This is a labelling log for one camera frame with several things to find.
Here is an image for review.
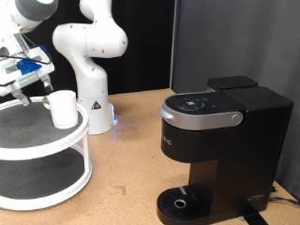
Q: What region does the grey partition panel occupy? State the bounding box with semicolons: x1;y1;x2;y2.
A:
170;0;300;201

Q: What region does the white two-tier turntable shelf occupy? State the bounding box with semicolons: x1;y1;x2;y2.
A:
0;96;94;211

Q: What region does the black curtain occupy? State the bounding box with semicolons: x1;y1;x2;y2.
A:
0;0;176;104

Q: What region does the black Keurig coffee machine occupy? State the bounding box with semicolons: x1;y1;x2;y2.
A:
156;75;294;225

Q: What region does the braided grey power cable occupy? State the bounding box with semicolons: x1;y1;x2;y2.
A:
268;196;300;207

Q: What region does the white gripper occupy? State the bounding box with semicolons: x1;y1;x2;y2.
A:
0;46;56;107

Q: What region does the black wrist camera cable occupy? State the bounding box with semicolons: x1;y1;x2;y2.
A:
0;46;53;87

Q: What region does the white mug green-taped handle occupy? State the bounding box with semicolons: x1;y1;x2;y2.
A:
42;89;79;130

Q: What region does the black tape strip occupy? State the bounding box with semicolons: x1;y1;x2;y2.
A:
238;207;270;225

